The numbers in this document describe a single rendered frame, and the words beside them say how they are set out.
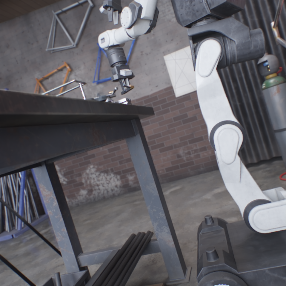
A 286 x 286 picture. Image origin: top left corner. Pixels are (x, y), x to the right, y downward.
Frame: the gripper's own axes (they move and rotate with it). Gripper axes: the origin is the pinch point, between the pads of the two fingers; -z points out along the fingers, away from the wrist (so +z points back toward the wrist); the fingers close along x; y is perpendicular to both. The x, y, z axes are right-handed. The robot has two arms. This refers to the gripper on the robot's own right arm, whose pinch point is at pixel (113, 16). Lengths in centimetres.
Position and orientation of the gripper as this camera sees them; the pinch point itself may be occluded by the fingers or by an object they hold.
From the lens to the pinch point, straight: 149.7
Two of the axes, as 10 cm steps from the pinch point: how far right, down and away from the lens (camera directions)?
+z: -0.3, -9.9, -1.4
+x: -4.8, 1.3, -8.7
